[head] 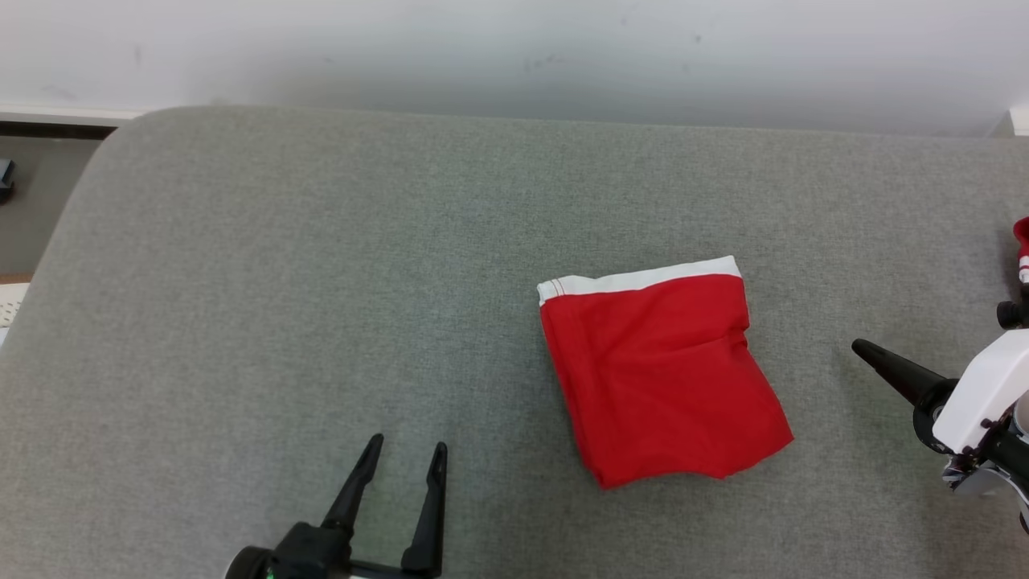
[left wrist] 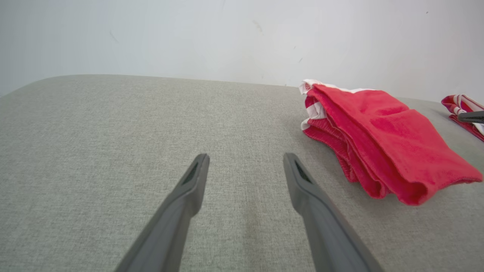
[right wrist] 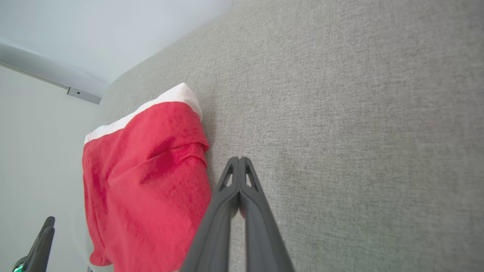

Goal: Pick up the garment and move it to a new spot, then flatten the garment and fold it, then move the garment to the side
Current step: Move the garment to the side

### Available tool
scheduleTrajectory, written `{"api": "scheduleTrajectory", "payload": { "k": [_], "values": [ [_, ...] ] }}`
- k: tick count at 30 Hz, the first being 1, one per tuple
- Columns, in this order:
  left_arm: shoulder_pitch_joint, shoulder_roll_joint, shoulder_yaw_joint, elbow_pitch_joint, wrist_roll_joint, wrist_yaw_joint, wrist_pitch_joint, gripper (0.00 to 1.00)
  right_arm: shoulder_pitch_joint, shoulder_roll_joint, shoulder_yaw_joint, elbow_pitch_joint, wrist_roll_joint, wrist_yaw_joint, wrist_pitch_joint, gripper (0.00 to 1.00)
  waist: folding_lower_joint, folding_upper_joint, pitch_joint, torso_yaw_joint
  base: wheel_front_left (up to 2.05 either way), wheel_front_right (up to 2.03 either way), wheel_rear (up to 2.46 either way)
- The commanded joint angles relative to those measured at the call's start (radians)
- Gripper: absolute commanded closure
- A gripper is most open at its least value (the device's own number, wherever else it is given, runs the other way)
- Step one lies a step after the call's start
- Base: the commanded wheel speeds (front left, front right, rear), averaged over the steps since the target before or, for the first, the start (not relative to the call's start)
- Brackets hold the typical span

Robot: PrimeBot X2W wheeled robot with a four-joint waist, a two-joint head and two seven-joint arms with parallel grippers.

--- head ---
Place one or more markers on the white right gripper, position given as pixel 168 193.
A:
pixel 985 386

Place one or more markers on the small dark floor object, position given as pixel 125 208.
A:
pixel 6 178

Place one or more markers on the small white wall block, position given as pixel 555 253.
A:
pixel 1019 122

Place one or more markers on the red shorts white side panels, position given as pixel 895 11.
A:
pixel 659 378

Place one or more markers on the red white striped jersey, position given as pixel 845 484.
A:
pixel 1022 249

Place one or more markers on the grey fabric sofa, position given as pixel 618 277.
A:
pixel 321 281

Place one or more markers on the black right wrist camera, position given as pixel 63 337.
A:
pixel 1014 314

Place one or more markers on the white skirting board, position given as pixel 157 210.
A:
pixel 64 113

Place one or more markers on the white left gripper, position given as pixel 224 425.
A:
pixel 313 555

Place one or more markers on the white perforated floor object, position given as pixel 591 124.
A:
pixel 11 310

